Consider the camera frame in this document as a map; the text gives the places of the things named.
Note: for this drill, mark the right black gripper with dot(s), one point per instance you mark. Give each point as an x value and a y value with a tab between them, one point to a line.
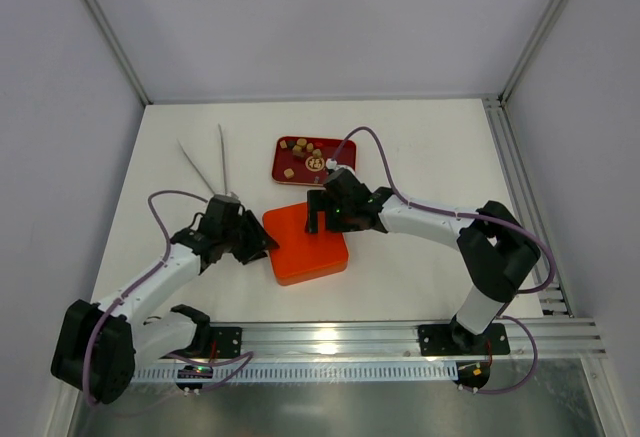
326	208

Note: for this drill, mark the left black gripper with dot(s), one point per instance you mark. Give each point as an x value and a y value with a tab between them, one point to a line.
245	239

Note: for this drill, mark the orange box lid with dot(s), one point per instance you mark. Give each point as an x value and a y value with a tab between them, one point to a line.
287	226

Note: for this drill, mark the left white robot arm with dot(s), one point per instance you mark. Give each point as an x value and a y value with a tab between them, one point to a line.
102	344

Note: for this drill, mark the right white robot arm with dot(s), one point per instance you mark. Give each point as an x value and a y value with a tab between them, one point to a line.
496	252

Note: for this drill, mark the dark red metal tray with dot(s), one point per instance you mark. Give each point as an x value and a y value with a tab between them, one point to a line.
310	162

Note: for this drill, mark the orange compartment box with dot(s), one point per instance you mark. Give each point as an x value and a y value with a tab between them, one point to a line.
290	272

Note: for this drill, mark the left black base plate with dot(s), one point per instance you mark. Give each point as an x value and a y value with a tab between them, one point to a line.
226	342

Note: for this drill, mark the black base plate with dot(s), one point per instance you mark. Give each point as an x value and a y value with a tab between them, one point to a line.
226	342
449	339

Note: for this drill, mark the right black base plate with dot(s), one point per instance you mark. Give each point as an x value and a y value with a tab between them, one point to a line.
449	339

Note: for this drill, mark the slotted cable duct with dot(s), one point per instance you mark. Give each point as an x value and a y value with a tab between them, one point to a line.
262	371

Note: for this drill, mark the aluminium mounting rail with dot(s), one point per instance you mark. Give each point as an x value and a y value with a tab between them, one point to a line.
551	337

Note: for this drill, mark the left aluminium frame post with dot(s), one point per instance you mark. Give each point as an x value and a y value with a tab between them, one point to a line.
117	51

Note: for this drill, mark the aluminium frame post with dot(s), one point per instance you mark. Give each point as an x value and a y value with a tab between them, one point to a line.
541	31
117	51

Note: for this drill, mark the right aluminium frame post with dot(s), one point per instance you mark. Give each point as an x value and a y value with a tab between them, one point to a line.
541	31

